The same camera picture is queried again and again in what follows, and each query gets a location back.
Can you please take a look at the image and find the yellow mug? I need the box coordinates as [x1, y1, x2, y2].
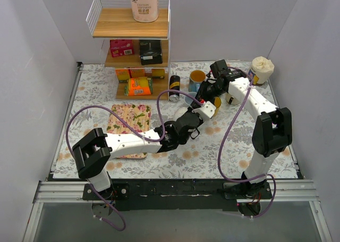
[214, 97, 222, 116]

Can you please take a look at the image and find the blue butterfly ceramic mug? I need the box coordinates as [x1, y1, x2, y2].
[188, 70, 206, 93]

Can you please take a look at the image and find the grey-blue mug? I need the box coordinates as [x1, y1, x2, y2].
[184, 92, 197, 106]

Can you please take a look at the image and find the cream ceramic mug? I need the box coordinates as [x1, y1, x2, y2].
[225, 93, 239, 105]

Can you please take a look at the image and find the white ceramic mug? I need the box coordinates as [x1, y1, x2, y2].
[173, 107, 188, 121]

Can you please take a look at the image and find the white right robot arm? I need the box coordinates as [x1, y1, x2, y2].
[197, 60, 292, 198]

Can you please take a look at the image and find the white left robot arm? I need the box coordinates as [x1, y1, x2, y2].
[72, 110, 209, 199]

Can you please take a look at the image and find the black beverage can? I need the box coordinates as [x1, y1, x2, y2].
[168, 75, 181, 102]

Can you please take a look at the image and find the yellow box right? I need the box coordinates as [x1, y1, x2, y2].
[151, 68, 165, 79]

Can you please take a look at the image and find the yellow box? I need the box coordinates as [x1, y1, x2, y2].
[151, 68, 165, 79]
[115, 69, 131, 83]
[130, 68, 146, 78]

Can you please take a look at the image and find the cartoon jar with cloth lid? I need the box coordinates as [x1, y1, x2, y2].
[248, 56, 275, 85]

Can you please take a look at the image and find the floral tablecloth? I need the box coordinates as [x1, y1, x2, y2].
[54, 61, 298, 180]

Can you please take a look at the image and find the orange yellow sponge pack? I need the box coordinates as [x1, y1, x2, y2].
[124, 77, 153, 96]

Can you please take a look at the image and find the black coffee bag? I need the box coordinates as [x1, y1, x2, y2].
[139, 39, 163, 65]

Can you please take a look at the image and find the floral serving tray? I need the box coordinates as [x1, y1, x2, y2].
[103, 104, 152, 160]

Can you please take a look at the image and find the yellow box middle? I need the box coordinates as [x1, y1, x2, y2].
[130, 68, 146, 78]

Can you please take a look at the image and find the yellow box left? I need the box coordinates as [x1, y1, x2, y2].
[115, 69, 131, 83]

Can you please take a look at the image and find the red tissue box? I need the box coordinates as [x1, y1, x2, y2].
[109, 39, 134, 57]

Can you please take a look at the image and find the wrapped toilet paper roll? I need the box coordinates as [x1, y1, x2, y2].
[131, 0, 159, 23]

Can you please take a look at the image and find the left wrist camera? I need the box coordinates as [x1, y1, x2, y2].
[192, 101, 216, 121]

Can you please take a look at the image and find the wooden wire shelf rack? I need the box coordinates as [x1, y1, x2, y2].
[86, 0, 171, 100]

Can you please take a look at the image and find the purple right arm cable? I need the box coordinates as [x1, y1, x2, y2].
[217, 66, 277, 219]

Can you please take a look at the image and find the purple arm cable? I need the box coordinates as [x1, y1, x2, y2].
[217, 66, 277, 219]
[65, 89, 205, 231]

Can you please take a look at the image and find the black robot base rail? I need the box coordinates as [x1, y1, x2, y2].
[82, 179, 273, 214]

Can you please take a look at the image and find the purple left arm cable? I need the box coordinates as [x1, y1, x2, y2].
[65, 89, 205, 231]

